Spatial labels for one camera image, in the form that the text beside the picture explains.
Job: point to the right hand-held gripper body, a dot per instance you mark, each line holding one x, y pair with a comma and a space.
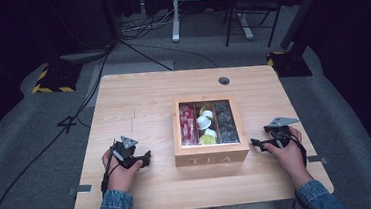
280, 133

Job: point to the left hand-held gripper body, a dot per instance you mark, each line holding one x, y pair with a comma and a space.
125, 154

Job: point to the wooden box with glass lid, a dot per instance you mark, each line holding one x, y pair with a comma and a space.
211, 157

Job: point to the person's left hand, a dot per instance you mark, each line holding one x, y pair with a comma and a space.
120, 178

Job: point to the person's right hand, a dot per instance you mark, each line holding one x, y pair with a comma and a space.
293, 161

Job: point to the pile of dark packets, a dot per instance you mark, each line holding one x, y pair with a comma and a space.
225, 123

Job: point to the grey tape piece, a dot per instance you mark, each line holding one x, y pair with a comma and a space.
81, 189
316, 159

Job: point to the white capsule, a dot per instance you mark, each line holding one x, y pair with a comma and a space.
208, 113
203, 121
211, 133

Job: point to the stack of red packets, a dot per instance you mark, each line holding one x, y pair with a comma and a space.
188, 127

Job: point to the yellow-green capsule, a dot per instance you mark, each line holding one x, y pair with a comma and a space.
207, 140
203, 109

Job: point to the black stand base yellow corner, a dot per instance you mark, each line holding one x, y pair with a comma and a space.
290, 64

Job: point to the black yellow striped stand base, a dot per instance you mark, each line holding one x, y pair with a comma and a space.
56, 79

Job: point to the white desk leg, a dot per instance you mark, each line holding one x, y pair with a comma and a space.
245, 26
175, 18

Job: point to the dark slanted stand pole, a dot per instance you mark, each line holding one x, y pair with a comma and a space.
303, 11

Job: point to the black chair frame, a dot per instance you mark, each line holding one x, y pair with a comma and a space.
254, 8

